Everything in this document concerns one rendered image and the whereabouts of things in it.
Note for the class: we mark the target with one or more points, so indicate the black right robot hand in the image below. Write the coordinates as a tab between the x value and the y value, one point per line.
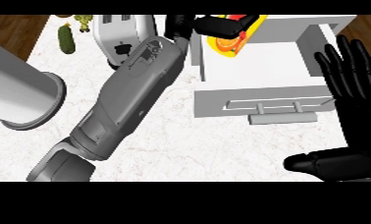
350	116

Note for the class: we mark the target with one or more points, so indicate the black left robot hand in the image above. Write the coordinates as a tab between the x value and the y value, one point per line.
219	26

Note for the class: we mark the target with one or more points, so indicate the yellow cup with orange print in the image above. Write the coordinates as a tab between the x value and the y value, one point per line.
226	46

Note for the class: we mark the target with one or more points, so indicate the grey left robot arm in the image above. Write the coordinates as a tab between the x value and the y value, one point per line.
135	84

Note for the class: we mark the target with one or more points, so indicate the white open drawer box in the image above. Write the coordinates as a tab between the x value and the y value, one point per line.
250	64

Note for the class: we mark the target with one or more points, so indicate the white cabinet body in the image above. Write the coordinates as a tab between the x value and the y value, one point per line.
298	26

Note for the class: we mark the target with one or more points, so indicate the white toaster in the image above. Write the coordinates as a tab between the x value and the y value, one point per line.
117	33

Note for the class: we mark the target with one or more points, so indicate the small green knobbly vegetable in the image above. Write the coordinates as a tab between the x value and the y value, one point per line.
84	21

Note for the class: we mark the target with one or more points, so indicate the green cucumber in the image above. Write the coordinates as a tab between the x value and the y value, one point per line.
66	39

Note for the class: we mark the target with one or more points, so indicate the large grey cylinder pot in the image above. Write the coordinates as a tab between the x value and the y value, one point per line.
23	93

